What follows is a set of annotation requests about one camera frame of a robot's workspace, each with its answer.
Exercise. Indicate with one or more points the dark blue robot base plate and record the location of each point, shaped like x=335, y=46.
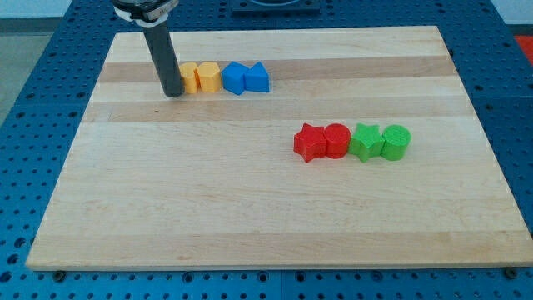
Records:
x=240, y=7

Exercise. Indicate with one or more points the yellow pentagon block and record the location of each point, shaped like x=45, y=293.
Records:
x=210, y=77

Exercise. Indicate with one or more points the red star block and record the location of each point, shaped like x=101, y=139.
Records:
x=310, y=142

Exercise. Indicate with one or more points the red object at right edge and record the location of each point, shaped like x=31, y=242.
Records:
x=525, y=43

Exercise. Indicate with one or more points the green star block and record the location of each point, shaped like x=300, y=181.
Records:
x=366, y=142

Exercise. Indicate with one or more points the silver white tool flange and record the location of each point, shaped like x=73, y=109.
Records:
x=145, y=13

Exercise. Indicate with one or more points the wooden board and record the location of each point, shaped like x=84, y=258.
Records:
x=210, y=181

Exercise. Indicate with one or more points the blue triangle block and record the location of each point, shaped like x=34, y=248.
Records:
x=257, y=79

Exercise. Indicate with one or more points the green cylinder block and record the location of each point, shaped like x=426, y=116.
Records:
x=396, y=141

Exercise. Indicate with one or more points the black cylindrical pointer rod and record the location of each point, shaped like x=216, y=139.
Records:
x=164, y=58

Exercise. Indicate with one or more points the red cylinder block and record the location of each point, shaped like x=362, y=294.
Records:
x=338, y=137

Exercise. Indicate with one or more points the blue cube block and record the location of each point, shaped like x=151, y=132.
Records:
x=233, y=77

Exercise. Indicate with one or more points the yellow heart block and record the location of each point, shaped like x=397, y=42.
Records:
x=188, y=72

